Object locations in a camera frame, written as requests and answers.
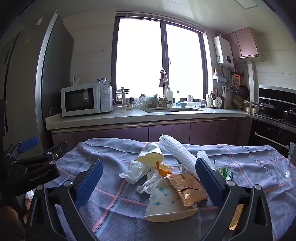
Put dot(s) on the white blue-dotted paper cup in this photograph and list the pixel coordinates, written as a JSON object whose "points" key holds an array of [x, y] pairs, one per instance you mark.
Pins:
{"points": [[149, 157], [164, 204]]}

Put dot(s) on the clear plastic container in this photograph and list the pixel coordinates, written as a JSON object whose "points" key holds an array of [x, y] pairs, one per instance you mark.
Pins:
{"points": [[119, 109]]}

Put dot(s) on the purple base cabinets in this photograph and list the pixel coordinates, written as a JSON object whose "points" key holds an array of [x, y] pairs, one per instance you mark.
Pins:
{"points": [[173, 133]]}

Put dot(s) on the white tissue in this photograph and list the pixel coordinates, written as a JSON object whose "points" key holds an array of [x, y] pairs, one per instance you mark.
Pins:
{"points": [[178, 150], [134, 171], [148, 184]]}

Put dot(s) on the white mug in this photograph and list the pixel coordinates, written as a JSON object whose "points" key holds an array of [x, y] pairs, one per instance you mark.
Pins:
{"points": [[190, 98]]}

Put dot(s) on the metal kitchen faucet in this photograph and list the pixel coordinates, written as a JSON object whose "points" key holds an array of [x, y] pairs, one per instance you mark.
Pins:
{"points": [[164, 92]]}

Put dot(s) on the light kitchen counter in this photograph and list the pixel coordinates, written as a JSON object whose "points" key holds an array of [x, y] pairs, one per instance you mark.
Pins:
{"points": [[115, 119]]}

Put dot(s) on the white microwave oven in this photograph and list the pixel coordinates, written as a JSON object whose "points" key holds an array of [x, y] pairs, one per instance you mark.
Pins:
{"points": [[81, 99]]}

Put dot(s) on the kitchen window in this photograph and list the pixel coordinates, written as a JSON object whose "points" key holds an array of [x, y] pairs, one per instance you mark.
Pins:
{"points": [[138, 58]]}

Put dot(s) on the stacked bowls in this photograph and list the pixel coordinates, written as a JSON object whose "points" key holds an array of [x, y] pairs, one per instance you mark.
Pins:
{"points": [[237, 100]]}

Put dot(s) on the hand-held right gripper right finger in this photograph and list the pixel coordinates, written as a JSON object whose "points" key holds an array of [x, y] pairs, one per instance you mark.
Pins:
{"points": [[208, 183]]}

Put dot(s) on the utensil holder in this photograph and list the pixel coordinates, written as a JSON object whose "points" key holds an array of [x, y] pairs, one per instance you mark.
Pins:
{"points": [[211, 100]]}

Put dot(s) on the grey fringed cloth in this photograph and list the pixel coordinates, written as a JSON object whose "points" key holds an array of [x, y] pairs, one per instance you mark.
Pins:
{"points": [[120, 206]]}

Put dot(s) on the white soap bottle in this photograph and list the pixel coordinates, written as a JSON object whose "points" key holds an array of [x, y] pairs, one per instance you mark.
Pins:
{"points": [[169, 95]]}

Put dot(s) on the white water heater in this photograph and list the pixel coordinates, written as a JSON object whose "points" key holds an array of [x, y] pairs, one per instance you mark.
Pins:
{"points": [[223, 51]]}

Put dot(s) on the hanging kitchen utensils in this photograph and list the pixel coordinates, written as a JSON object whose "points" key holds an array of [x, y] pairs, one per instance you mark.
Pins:
{"points": [[240, 85]]}

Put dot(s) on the blue white bowl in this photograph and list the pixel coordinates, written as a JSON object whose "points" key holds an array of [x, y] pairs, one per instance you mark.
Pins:
{"points": [[101, 80]]}

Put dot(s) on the black range hood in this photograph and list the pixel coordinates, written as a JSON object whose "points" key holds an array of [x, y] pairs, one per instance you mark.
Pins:
{"points": [[277, 97]]}

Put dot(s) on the small white foam wrap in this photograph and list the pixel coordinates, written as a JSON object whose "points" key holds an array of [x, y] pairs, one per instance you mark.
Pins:
{"points": [[204, 157]]}

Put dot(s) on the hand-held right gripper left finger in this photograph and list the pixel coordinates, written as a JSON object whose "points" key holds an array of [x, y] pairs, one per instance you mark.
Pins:
{"points": [[89, 183]]}

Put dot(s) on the gas stove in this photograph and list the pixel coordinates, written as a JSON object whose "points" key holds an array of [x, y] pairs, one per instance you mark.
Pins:
{"points": [[272, 119]]}

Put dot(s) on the grey refrigerator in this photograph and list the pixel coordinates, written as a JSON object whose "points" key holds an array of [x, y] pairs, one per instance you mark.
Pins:
{"points": [[34, 81]]}

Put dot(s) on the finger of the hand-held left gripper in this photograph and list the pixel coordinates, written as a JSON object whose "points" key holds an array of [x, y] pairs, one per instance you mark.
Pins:
{"points": [[29, 142], [55, 153]]}

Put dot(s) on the white wall shelf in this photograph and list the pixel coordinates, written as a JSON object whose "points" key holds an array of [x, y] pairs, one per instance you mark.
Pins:
{"points": [[219, 78]]}

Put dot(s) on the kitchen sink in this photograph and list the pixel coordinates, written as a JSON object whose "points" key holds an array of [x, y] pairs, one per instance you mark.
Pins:
{"points": [[173, 110]]}

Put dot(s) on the gold foil snack wrapper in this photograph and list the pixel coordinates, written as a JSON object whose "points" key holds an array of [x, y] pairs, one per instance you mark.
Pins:
{"points": [[236, 217], [187, 187]]}

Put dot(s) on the pink wall cabinet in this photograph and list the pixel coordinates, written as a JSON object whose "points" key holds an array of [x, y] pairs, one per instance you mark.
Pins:
{"points": [[245, 42]]}

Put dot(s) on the white plastic bag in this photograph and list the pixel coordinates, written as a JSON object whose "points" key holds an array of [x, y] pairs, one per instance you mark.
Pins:
{"points": [[139, 102]]}

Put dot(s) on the black pot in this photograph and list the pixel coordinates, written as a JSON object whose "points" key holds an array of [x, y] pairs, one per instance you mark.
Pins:
{"points": [[290, 113]]}

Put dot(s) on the orange peel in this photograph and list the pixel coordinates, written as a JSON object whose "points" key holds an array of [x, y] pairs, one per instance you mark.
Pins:
{"points": [[165, 170]]}

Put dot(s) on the black built-in oven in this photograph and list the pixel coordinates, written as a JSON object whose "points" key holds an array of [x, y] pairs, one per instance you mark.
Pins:
{"points": [[268, 136]]}

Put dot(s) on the black wok with lid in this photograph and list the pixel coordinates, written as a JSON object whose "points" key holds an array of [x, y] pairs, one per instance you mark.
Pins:
{"points": [[264, 107]]}

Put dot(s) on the green white packet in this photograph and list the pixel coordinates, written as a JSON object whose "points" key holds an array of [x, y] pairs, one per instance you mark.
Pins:
{"points": [[224, 172]]}

